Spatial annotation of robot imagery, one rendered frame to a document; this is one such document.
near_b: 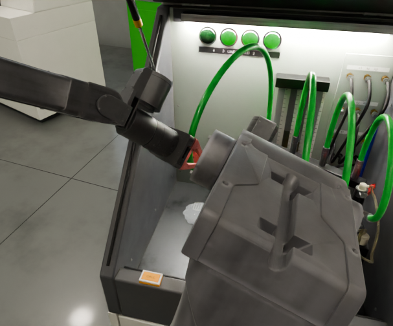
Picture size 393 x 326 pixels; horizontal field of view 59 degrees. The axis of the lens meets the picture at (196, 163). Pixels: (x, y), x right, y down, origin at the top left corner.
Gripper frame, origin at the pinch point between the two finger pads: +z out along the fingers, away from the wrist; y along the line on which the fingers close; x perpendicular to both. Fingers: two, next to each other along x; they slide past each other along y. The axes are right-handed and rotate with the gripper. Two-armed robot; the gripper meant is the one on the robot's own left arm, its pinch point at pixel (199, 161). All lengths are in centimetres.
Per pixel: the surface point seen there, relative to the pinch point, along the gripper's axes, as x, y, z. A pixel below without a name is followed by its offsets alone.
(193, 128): -5.0, -1.7, -6.9
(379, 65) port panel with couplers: -46, -6, 34
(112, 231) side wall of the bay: 24.9, 16.8, 0.2
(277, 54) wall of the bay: -37.4, 13.8, 18.5
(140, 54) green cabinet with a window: -81, 293, 106
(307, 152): -10.8, -17.2, 8.0
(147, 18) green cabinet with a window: -110, 274, 86
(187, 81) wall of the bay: -21.5, 35.6, 10.6
